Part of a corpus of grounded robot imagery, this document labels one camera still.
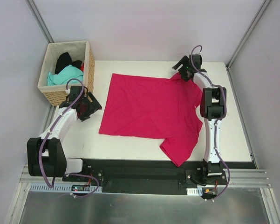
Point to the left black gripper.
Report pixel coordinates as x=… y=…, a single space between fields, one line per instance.
x=89 y=108

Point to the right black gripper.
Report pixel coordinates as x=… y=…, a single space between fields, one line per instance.
x=183 y=68

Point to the pink t shirt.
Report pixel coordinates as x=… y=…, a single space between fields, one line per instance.
x=154 y=108

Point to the wicker laundry basket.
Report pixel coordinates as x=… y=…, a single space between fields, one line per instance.
x=78 y=50

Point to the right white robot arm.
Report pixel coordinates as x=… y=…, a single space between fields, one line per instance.
x=212 y=109

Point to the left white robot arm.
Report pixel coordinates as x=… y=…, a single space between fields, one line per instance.
x=45 y=154

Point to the teal t shirt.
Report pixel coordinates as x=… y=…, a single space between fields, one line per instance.
x=64 y=76

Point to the black t shirt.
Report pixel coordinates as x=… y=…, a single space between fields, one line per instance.
x=65 y=60

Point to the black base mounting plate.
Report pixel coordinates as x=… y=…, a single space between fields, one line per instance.
x=138 y=177

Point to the left slotted cable duct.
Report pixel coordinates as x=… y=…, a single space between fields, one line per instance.
x=64 y=188

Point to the slotted cable duct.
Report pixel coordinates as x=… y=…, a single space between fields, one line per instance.
x=194 y=191
x=64 y=188

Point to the right aluminium frame post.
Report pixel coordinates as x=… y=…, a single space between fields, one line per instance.
x=249 y=31

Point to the aluminium frame post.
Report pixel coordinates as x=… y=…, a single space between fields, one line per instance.
x=40 y=21
x=249 y=31

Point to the left aluminium frame post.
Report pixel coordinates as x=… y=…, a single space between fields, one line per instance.
x=40 y=21

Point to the aluminium front rail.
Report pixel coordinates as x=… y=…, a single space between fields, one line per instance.
x=242 y=178

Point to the right slotted cable duct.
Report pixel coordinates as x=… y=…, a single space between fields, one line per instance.
x=194 y=191

